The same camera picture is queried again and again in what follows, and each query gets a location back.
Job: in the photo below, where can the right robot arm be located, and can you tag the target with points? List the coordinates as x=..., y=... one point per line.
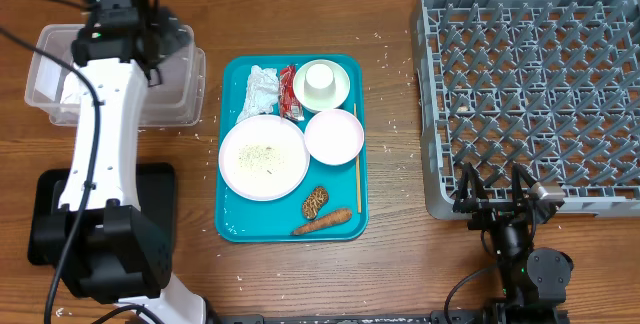
x=534, y=280

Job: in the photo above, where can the white-green bowl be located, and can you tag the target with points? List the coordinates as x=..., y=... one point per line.
x=342, y=87

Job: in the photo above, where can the white cup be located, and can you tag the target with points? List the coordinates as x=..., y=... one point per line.
x=319, y=83

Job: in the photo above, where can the large white plate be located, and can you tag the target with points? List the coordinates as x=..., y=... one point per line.
x=263, y=158

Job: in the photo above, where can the brown patterned cookie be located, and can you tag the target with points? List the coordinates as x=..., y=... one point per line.
x=314, y=202

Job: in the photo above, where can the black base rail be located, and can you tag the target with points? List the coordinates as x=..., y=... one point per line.
x=435, y=317

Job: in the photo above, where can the small pink bowl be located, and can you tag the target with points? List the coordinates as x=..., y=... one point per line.
x=334, y=137

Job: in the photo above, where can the red snack wrapper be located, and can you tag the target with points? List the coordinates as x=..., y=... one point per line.
x=289, y=106

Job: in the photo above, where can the black waste tray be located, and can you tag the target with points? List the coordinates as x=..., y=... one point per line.
x=157, y=195

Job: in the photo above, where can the white tissue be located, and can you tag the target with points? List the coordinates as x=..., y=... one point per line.
x=72, y=90
x=262, y=93

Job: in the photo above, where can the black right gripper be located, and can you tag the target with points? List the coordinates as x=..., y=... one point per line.
x=491, y=211

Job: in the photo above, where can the wooden chopstick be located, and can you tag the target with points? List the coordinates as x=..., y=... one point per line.
x=358, y=172

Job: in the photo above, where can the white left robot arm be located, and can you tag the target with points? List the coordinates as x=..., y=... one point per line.
x=109, y=230

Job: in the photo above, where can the clear plastic waste bin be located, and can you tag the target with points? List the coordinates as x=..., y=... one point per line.
x=176, y=102

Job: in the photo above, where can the crumpled white tissue in bin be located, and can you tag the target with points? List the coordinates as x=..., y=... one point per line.
x=72, y=90

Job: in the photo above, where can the orange carrot piece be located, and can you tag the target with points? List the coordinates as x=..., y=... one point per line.
x=334, y=218

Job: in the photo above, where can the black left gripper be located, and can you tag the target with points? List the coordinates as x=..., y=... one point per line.
x=171, y=33

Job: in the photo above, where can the grey dishwasher rack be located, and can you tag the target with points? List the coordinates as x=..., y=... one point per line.
x=552, y=85

